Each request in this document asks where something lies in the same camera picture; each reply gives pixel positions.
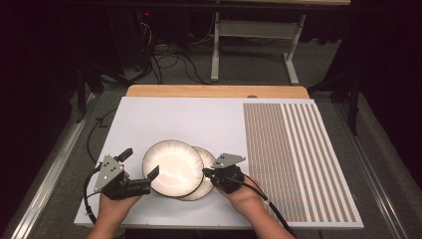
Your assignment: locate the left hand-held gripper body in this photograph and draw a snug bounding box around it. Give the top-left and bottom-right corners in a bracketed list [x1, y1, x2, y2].
[94, 154, 152, 201]

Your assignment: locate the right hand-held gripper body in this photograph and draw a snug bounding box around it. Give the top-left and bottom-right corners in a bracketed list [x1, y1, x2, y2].
[208, 152, 247, 195]

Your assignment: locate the white plate with dark rim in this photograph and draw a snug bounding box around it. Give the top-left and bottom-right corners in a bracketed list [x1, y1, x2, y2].
[177, 145, 218, 202]
[142, 138, 205, 198]

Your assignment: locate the person's right hand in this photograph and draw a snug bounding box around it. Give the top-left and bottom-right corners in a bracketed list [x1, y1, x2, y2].
[217, 183, 272, 217]

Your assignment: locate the person's left hand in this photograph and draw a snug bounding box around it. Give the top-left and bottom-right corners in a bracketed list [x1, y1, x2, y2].
[98, 193, 142, 222]

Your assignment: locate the white board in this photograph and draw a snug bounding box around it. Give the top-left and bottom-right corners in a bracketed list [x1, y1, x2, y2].
[74, 97, 364, 230]

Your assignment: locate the striped placemat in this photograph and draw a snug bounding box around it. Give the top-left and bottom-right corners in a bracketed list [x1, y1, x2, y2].
[243, 103, 358, 223]

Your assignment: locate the dark metal stand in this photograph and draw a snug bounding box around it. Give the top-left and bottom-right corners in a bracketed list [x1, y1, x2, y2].
[308, 71, 362, 136]
[74, 63, 105, 124]

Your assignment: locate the wooden table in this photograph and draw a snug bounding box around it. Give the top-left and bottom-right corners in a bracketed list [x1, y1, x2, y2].
[125, 84, 311, 100]

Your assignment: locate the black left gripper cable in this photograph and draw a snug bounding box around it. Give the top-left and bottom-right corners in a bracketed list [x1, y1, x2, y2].
[83, 163, 103, 225]

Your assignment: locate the black floor cable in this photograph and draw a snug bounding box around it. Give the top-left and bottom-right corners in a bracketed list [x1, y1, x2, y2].
[87, 108, 118, 165]

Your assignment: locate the metal floor rail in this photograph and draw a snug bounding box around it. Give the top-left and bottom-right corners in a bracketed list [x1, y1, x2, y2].
[331, 99, 411, 239]
[9, 94, 98, 239]

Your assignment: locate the bundle of floor cables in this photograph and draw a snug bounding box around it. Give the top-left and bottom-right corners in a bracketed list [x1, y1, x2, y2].
[132, 19, 213, 86]

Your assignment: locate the white desk frame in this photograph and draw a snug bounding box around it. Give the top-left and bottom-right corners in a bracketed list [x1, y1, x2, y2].
[210, 11, 308, 86]

